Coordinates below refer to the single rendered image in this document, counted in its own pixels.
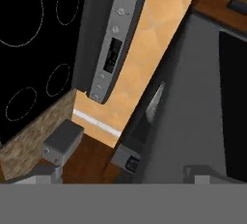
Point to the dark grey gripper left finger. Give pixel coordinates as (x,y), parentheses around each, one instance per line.
(57,173)

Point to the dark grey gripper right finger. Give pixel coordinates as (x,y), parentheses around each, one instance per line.
(189,173)

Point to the dark grey microwave door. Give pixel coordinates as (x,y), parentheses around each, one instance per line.
(138,134)

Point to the small grey box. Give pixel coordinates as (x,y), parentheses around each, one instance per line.
(62,141)

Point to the black hob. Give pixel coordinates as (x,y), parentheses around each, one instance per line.
(29,54)

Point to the grey stove knob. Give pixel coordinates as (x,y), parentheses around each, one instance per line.
(120,11)
(115,29)

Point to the grey stove with control panel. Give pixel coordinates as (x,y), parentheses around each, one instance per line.
(119,25)

